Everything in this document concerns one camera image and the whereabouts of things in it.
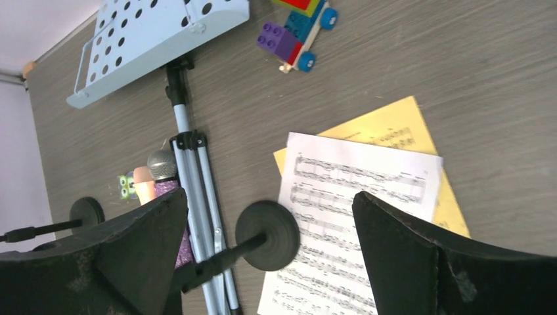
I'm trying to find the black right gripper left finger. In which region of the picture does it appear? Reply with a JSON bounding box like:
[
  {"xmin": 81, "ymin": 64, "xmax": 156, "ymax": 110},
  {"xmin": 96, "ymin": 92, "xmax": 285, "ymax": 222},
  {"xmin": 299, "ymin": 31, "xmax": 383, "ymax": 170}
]
[{"xmin": 1, "ymin": 188, "xmax": 187, "ymax": 314}]

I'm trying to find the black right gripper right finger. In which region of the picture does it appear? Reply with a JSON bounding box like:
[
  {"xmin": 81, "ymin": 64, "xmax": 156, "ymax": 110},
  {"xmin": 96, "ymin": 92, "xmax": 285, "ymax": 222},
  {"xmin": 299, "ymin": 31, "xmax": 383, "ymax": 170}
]
[{"xmin": 352, "ymin": 192, "xmax": 556, "ymax": 314}]

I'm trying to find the beige microphone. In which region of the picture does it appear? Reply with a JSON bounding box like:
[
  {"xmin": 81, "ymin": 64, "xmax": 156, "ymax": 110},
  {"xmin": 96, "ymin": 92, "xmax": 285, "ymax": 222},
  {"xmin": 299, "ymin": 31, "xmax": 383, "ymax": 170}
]
[{"xmin": 133, "ymin": 166, "xmax": 156, "ymax": 205}]

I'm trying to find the white sheet music page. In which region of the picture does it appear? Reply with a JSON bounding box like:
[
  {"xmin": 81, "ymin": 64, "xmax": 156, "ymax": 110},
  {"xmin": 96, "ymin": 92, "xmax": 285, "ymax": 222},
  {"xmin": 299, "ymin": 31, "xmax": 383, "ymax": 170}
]
[{"xmin": 257, "ymin": 133, "xmax": 443, "ymax": 314}]

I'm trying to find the purple glitter microphone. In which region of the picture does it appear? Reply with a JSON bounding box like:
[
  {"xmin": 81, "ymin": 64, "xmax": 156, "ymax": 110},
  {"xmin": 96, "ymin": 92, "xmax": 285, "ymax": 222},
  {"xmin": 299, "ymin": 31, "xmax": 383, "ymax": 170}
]
[{"xmin": 147, "ymin": 150, "xmax": 193, "ymax": 269}]

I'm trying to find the black microphone stand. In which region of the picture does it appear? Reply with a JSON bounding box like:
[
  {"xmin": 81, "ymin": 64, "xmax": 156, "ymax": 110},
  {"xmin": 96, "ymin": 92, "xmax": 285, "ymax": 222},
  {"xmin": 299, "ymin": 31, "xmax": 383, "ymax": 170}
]
[
  {"xmin": 1, "ymin": 197, "xmax": 105, "ymax": 243},
  {"xmin": 170, "ymin": 200, "xmax": 301, "ymax": 293}
]

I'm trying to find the yellow sheet music page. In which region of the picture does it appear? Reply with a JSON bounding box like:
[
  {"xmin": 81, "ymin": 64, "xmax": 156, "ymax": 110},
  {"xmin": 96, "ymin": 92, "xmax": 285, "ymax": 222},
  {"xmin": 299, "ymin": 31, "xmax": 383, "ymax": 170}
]
[{"xmin": 275, "ymin": 96, "xmax": 469, "ymax": 239}]

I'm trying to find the light blue music stand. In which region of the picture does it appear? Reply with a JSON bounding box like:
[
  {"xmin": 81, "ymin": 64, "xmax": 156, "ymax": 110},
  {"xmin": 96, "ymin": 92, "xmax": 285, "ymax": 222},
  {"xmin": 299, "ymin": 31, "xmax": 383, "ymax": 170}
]
[{"xmin": 66, "ymin": 0, "xmax": 251, "ymax": 315}]

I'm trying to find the green number five toy block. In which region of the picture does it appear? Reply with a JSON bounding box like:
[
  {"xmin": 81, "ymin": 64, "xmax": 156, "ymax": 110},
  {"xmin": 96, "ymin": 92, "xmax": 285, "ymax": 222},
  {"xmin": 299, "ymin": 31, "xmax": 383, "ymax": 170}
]
[{"xmin": 118, "ymin": 171, "xmax": 137, "ymax": 200}]

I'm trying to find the colourful toy brick car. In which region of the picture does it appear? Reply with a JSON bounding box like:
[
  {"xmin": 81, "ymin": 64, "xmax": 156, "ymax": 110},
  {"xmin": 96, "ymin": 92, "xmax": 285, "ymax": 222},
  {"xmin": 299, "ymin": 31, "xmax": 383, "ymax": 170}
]
[{"xmin": 256, "ymin": 0, "xmax": 338, "ymax": 74}]

